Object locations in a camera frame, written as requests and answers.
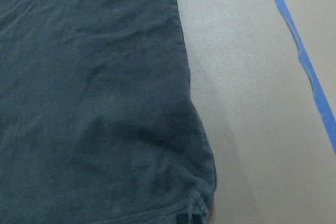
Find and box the black graphic t-shirt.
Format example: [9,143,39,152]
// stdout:
[1,0,216,223]

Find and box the brown table mat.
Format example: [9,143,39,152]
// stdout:
[178,0,335,223]

